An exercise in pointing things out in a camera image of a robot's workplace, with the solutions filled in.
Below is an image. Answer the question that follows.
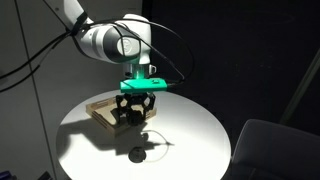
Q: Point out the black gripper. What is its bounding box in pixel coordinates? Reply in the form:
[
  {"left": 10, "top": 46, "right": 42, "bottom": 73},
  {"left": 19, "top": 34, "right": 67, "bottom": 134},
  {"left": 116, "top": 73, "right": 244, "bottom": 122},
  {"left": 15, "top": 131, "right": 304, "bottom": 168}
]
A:
[{"left": 115, "top": 93, "right": 157, "bottom": 126}]

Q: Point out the small black cylinder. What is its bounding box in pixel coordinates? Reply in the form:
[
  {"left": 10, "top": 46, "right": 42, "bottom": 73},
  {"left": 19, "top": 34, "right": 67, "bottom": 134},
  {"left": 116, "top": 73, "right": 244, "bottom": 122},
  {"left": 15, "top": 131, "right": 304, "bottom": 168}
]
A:
[{"left": 128, "top": 108, "right": 146, "bottom": 127}]

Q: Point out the black square box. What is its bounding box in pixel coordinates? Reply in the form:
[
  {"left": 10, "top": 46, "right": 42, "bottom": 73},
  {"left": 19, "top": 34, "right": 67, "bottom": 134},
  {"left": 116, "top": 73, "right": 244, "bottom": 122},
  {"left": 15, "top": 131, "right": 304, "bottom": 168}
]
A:
[{"left": 111, "top": 107, "right": 129, "bottom": 124}]

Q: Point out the wooden tray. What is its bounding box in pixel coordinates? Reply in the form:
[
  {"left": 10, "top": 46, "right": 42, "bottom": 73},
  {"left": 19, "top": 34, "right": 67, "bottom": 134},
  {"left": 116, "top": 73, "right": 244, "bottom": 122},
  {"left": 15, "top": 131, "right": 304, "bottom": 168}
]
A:
[{"left": 85, "top": 98, "right": 158, "bottom": 138}]

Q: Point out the flat black disc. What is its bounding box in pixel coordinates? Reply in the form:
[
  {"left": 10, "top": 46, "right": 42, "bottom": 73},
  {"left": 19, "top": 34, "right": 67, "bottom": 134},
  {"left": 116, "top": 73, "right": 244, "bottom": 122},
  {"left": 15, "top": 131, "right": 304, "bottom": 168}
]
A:
[{"left": 128, "top": 148, "right": 148, "bottom": 164}]

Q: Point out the dark floor equipment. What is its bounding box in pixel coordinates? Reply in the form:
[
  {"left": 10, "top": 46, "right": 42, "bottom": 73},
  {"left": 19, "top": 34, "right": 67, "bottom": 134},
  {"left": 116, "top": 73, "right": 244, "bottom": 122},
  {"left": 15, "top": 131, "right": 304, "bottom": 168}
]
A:
[
  {"left": 0, "top": 170, "right": 16, "bottom": 180},
  {"left": 37, "top": 171, "right": 54, "bottom": 180}
]

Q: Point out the grey chair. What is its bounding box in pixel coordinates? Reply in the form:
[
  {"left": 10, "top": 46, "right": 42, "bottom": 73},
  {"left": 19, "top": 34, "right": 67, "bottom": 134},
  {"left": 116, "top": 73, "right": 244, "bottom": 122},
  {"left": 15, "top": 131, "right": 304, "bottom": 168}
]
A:
[{"left": 229, "top": 119, "right": 320, "bottom": 180}]

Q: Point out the grey metal pole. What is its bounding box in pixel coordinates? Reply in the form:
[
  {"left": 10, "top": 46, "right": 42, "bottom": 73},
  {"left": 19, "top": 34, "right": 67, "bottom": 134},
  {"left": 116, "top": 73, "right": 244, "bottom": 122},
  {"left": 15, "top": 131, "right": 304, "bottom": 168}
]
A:
[{"left": 279, "top": 48, "right": 320, "bottom": 126}]

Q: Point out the black cable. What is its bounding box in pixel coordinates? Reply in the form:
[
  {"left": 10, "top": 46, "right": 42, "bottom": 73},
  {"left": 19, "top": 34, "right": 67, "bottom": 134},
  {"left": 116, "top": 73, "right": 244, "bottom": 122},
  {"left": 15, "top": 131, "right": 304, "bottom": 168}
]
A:
[
  {"left": 0, "top": 18, "right": 195, "bottom": 93},
  {"left": 0, "top": 19, "right": 186, "bottom": 93}
]

